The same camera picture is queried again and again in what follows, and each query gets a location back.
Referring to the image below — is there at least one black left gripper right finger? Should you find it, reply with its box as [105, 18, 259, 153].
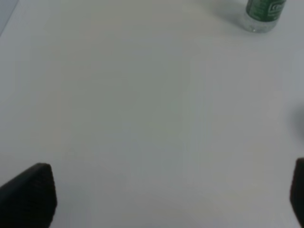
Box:
[290, 158, 304, 228]

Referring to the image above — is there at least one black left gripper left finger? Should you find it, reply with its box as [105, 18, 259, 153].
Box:
[0, 163, 57, 228]

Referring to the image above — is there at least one clear bottle with green label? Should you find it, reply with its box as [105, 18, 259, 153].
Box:
[242, 0, 286, 33]

